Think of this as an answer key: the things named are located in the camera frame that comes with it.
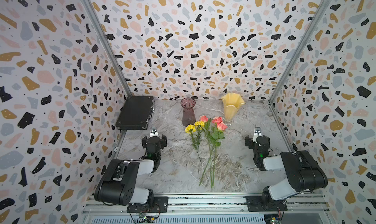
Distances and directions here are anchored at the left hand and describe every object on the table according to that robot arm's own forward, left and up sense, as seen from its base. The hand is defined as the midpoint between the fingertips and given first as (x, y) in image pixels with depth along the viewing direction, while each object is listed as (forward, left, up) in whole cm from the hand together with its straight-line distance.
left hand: (155, 135), depth 91 cm
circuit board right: (-43, -62, -9) cm, 76 cm away
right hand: (0, -65, -2) cm, 65 cm away
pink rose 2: (+14, -39, -4) cm, 42 cm away
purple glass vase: (+13, -20, +3) cm, 25 cm away
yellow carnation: (+7, -22, -5) cm, 23 cm away
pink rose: (+16, -32, -5) cm, 36 cm away
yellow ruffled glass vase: (+21, -50, +8) cm, 55 cm away
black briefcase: (+22, +19, -5) cm, 30 cm away
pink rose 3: (+2, -40, -6) cm, 40 cm away
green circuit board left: (-42, -1, -8) cm, 43 cm away
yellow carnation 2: (+10, -27, -6) cm, 30 cm away
